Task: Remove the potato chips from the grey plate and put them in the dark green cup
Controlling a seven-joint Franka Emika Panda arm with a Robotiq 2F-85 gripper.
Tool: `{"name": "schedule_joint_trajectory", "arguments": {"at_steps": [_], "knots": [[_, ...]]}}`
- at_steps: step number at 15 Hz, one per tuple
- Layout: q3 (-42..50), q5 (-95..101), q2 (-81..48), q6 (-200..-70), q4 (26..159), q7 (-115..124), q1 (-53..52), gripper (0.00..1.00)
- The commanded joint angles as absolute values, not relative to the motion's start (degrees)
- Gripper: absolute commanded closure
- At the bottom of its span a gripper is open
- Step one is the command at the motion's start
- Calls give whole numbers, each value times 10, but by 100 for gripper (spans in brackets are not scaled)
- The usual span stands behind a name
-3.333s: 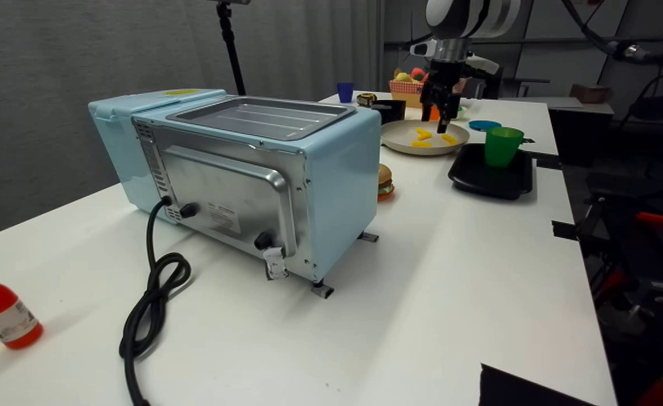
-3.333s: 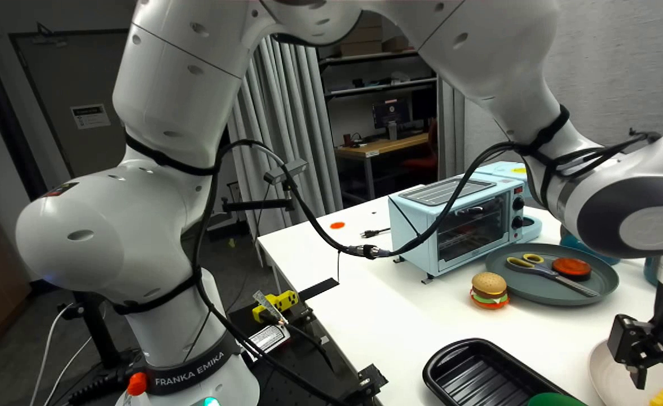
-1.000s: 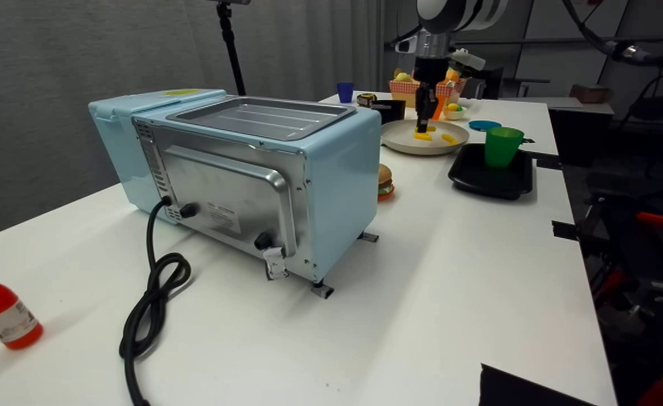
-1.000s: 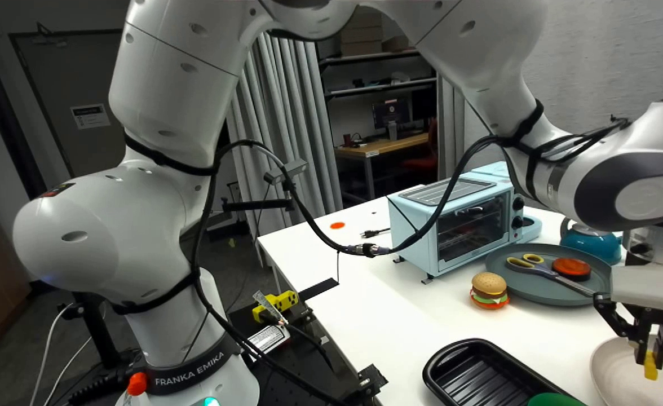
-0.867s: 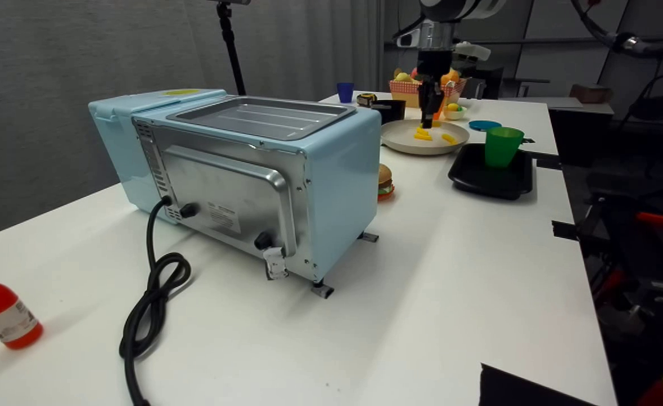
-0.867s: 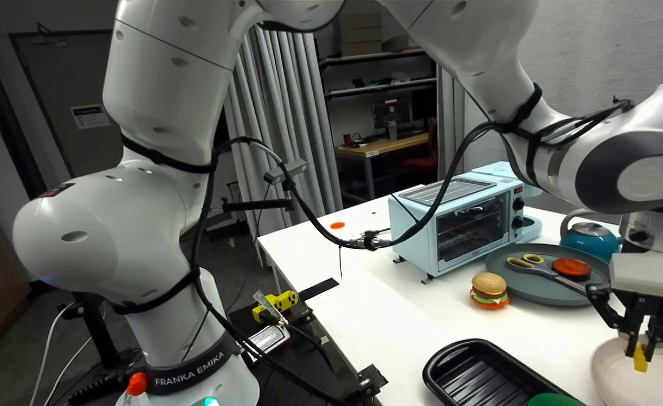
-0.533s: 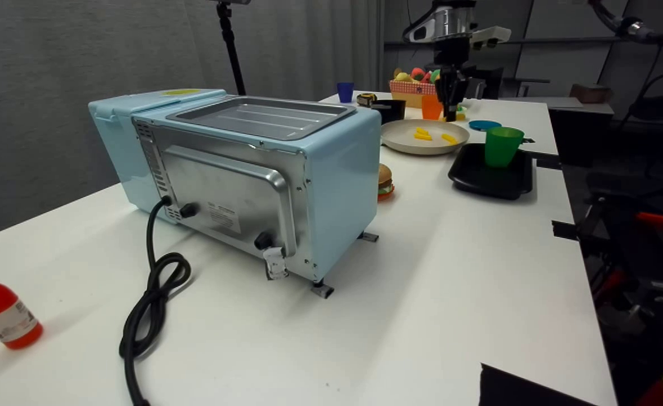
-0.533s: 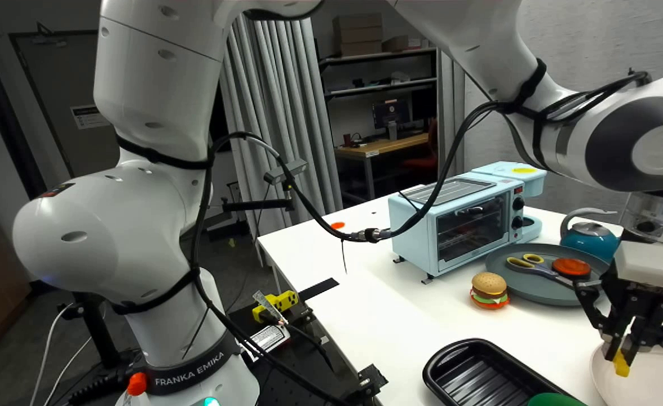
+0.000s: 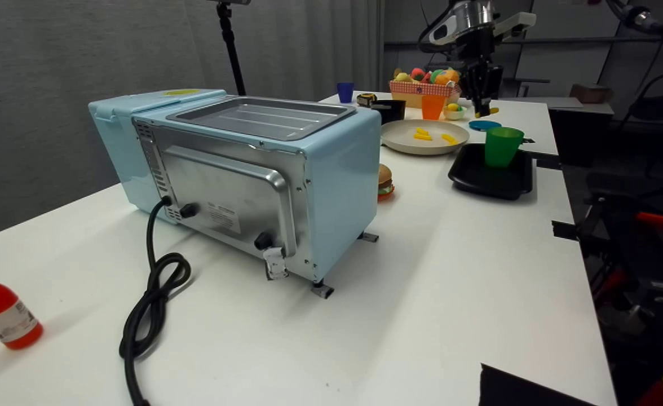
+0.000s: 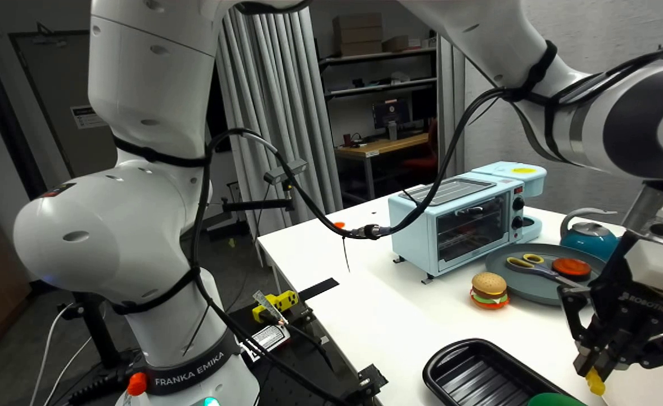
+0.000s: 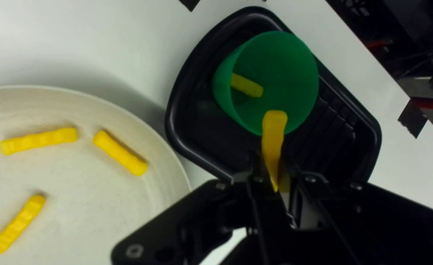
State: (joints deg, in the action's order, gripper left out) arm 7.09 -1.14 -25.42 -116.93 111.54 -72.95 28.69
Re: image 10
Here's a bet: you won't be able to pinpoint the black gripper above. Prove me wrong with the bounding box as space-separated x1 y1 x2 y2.
557 228 663 379

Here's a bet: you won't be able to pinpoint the yellow toy potato chip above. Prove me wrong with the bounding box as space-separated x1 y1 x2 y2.
587 368 607 398

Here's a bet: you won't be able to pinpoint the dark green plastic cup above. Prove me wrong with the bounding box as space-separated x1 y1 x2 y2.
527 389 587 406

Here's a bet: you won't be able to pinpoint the blue-grey round plate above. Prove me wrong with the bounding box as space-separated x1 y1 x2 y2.
485 240 621 308

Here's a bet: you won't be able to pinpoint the red-orange round disc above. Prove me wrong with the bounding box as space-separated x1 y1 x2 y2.
553 255 592 280

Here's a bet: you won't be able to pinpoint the teal toy kettle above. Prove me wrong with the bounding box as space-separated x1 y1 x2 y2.
557 212 622 261

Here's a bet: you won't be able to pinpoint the toy hamburger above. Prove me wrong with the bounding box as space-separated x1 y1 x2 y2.
469 270 511 311

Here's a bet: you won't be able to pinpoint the black ribbed plastic tray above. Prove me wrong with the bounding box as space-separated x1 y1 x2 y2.
422 336 565 406

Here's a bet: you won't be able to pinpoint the light blue toaster oven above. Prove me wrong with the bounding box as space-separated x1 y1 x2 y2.
388 159 548 280

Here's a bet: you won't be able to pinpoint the black table clamp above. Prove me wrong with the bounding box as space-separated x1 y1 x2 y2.
357 363 391 396

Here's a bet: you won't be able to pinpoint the black tape strip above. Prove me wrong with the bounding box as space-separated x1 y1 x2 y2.
300 276 340 300

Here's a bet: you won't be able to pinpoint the wooden desk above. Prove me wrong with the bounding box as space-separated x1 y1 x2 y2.
336 131 432 200

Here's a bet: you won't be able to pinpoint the dark computer monitor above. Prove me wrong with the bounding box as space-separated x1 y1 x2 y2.
371 97 418 141

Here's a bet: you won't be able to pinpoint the yellow and black clamp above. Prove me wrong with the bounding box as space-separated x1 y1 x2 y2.
251 288 301 324

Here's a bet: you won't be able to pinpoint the metal storage shelf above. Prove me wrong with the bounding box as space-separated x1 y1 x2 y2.
318 14 440 144

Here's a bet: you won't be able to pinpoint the cardboard box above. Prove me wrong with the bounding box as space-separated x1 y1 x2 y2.
333 11 385 55

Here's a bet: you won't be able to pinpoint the white paper door sign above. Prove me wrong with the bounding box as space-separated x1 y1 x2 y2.
69 104 112 131

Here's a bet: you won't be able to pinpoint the grey door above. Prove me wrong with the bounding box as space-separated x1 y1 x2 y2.
11 29 119 178

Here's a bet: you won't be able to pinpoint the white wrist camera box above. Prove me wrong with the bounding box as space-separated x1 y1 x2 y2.
622 236 663 300

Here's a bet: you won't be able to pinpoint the yellow handled scissors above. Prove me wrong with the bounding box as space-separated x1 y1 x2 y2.
506 253 587 292

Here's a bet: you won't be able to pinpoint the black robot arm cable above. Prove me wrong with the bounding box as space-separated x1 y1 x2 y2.
186 86 515 406

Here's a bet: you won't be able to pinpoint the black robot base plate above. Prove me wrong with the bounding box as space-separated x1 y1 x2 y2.
226 276 391 406

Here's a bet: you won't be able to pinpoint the black camera stand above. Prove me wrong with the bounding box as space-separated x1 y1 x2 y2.
220 159 306 220

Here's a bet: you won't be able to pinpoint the white floor cable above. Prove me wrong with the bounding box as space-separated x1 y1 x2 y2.
27 302 69 406

